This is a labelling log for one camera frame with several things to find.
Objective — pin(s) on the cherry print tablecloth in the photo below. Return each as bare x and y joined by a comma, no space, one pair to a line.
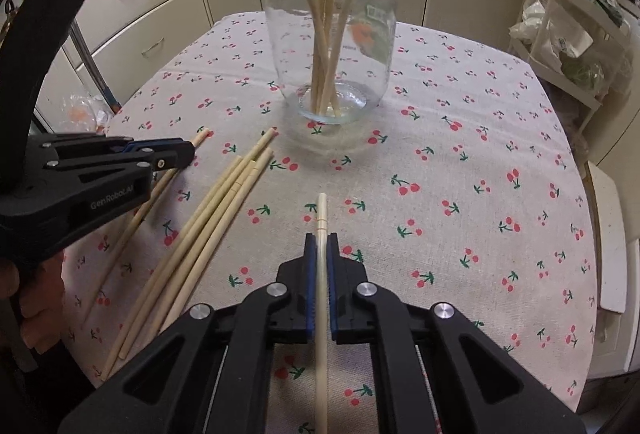
459,195

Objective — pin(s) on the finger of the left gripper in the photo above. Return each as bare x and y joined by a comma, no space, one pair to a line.
160,144
174,155

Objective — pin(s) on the person's left hand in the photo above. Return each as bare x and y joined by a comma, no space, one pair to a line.
32,316

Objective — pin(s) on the small white wooden stool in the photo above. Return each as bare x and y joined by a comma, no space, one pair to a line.
610,239

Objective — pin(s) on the white rolling storage cart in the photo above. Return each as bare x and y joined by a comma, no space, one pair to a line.
587,79

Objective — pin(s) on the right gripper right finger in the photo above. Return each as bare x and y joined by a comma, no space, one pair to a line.
349,320

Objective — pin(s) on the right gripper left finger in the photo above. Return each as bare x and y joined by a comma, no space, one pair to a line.
295,321

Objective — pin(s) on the clear glass jar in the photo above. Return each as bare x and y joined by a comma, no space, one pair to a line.
332,57

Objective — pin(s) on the bamboo chopstick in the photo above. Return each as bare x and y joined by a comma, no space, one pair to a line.
127,234
172,282
213,238
321,316
169,264

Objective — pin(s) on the white plastic bag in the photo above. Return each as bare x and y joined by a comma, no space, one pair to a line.
551,36

